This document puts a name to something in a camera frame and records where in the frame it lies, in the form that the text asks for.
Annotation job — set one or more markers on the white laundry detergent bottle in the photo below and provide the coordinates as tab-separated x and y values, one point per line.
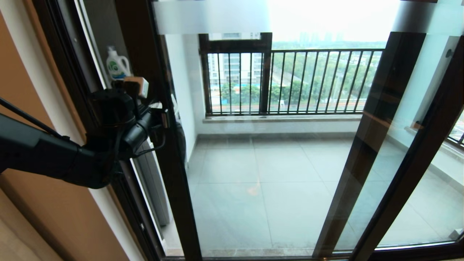
116	69

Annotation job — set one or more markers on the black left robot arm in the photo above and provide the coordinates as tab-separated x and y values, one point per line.
36	148

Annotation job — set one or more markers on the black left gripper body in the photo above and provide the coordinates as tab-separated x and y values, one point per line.
116	108

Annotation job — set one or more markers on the long black balcony railing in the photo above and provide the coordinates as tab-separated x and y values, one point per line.
326	51

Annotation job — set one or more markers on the short black balcony railing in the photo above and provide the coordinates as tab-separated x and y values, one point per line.
458	139

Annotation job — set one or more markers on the long marble window sill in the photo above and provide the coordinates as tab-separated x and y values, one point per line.
282	119

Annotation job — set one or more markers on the dark framed balcony window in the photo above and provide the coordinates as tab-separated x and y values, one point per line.
235	46

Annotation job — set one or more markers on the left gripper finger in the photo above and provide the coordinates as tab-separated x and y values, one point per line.
160	119

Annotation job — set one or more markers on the white front-load washing machine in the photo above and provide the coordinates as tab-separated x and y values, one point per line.
154	188

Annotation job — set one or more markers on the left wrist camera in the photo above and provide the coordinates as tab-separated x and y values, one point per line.
139	85

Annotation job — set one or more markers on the fixed glass door panel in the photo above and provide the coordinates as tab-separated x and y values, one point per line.
357	174

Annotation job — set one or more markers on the dark framed sliding glass door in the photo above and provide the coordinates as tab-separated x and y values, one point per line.
175	181

